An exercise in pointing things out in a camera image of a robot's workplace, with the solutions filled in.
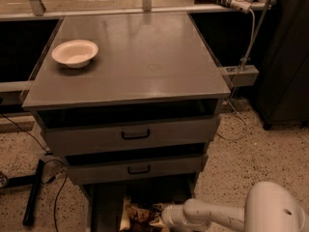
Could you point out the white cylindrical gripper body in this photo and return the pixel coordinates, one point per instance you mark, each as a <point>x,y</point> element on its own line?
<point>169,216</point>

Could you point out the brown chip bag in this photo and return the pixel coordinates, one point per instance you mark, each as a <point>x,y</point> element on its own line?
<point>136,217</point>

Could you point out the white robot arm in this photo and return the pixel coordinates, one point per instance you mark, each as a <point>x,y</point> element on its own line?
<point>268,208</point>

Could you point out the middle grey drawer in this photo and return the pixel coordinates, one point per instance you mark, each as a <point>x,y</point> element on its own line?
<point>97,173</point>

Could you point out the bottom open grey drawer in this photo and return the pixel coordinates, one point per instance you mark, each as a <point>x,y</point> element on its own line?
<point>107,198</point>

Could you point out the grey drawer cabinet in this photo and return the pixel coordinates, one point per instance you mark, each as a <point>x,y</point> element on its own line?
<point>149,67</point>

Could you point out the top grey drawer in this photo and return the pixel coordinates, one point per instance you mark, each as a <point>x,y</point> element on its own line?
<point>99,139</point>

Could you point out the black metal floor stand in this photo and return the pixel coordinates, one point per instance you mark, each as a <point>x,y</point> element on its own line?
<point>34,181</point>

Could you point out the dark cabinet on right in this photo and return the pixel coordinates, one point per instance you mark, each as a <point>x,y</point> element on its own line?
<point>281,93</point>

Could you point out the black middle drawer handle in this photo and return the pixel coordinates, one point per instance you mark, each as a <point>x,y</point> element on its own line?
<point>138,170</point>

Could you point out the black drawer handle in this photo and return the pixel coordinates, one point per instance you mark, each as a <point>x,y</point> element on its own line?
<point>135,135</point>
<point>138,170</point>

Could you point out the black top drawer handle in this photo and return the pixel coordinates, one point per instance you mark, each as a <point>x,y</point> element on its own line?
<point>135,135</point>

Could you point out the grey metal bracket block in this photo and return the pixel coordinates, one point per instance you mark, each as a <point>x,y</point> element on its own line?
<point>235,78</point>

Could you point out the grey metal frame rail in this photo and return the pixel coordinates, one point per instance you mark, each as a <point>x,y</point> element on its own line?
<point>128,8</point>

